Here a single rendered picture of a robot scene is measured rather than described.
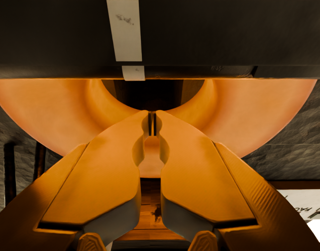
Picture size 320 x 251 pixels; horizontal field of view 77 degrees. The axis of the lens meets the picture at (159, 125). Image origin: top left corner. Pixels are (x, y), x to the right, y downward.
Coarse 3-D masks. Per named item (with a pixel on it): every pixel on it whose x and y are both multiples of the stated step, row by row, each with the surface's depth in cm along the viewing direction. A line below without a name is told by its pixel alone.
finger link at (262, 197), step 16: (224, 160) 8; (240, 160) 8; (240, 176) 7; (256, 176) 7; (256, 192) 7; (272, 192) 7; (256, 208) 6; (272, 208) 6; (288, 208) 6; (256, 224) 6; (272, 224) 6; (288, 224) 6; (304, 224) 6; (224, 240) 5; (240, 240) 5; (256, 240) 5; (272, 240) 5; (288, 240) 5; (304, 240) 5
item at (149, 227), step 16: (144, 192) 22; (160, 192) 22; (144, 208) 21; (160, 208) 21; (144, 224) 20; (160, 224) 20; (128, 240) 18; (144, 240) 18; (160, 240) 18; (176, 240) 18
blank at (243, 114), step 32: (0, 96) 10; (32, 96) 10; (64, 96) 10; (96, 96) 11; (224, 96) 10; (256, 96) 10; (288, 96) 10; (32, 128) 11; (64, 128) 11; (96, 128) 11; (224, 128) 11; (256, 128) 11; (160, 160) 14
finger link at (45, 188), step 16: (80, 144) 9; (64, 160) 8; (48, 176) 7; (64, 176) 7; (32, 192) 7; (48, 192) 7; (16, 208) 6; (32, 208) 6; (0, 224) 6; (16, 224) 6; (32, 224) 6; (0, 240) 5; (16, 240) 5; (32, 240) 5; (48, 240) 5; (64, 240) 5
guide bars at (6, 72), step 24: (0, 72) 6; (24, 72) 6; (48, 72) 6; (72, 72) 6; (96, 72) 6; (120, 72) 6; (144, 72) 6; (168, 72) 6; (192, 72) 6; (216, 72) 6; (240, 72) 6; (264, 72) 6; (288, 72) 6; (312, 72) 6
